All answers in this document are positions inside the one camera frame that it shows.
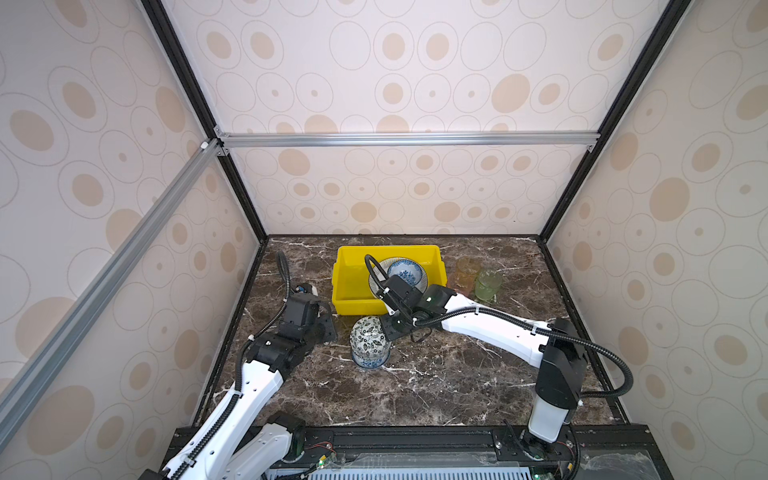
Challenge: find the white black-striped-rim plate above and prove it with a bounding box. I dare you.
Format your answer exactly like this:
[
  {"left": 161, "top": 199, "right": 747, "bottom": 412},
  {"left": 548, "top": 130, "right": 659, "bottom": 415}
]
[{"left": 365, "top": 255, "right": 428, "bottom": 298}]

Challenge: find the black leaf-pattern bowl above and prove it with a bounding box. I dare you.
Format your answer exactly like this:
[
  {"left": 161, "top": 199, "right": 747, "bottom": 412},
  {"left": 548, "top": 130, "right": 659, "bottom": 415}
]
[{"left": 350, "top": 316, "right": 391, "bottom": 369}]

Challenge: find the blue floral ceramic bowl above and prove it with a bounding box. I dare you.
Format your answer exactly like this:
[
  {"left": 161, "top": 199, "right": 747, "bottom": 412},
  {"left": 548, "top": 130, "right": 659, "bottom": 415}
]
[{"left": 387, "top": 258, "right": 425, "bottom": 287}]

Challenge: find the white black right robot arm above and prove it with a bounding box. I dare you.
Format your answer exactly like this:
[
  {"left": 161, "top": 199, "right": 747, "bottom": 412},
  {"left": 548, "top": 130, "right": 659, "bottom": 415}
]
[{"left": 373, "top": 275, "right": 634, "bottom": 445}]

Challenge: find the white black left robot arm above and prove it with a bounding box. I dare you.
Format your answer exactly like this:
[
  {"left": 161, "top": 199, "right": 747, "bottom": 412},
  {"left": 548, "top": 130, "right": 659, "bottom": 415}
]
[{"left": 140, "top": 292, "right": 337, "bottom": 479}]

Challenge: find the yellow plastic bin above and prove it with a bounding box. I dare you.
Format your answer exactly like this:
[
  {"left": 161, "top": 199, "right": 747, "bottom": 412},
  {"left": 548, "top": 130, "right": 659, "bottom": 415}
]
[{"left": 332, "top": 245, "right": 447, "bottom": 316}]

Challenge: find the pink translucent cup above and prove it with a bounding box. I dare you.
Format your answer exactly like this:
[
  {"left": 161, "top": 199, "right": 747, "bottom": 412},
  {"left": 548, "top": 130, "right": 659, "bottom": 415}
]
[{"left": 451, "top": 272, "right": 476, "bottom": 296}]

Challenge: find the amber translucent cup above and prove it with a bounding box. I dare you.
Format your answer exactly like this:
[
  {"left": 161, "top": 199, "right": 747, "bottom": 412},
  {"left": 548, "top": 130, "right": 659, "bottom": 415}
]
[{"left": 456, "top": 257, "right": 483, "bottom": 277}]

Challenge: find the green translucent cup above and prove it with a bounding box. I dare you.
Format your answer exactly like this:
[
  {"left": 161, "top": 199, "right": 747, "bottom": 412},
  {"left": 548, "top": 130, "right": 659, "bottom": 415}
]
[{"left": 474, "top": 270, "right": 503, "bottom": 303}]

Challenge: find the horizontal aluminium frame bar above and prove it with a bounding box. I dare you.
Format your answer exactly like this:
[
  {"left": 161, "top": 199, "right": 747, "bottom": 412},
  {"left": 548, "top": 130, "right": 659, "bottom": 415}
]
[{"left": 220, "top": 131, "right": 600, "bottom": 149}]

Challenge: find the diagonal aluminium frame bar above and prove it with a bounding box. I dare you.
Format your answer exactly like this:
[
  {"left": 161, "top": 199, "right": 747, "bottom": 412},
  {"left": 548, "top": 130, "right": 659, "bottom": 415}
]
[{"left": 1, "top": 138, "right": 222, "bottom": 449}]

